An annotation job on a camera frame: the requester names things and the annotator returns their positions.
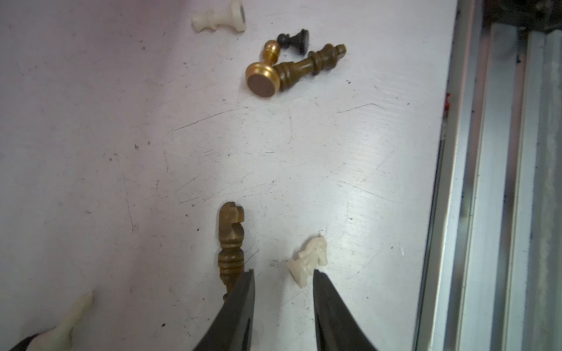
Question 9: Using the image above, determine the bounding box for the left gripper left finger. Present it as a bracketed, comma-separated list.
[194, 270, 256, 351]

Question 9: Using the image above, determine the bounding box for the brown wooden knight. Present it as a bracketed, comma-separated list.
[218, 202, 245, 301]

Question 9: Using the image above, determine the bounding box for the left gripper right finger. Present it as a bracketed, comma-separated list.
[313, 270, 377, 351]

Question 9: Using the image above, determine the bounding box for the small black pawn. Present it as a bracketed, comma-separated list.
[277, 29, 310, 56]

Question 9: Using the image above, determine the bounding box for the white knight piece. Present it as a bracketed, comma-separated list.
[286, 235, 328, 288]

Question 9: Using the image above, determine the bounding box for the black and white pawn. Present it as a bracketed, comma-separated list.
[192, 0, 247, 32]

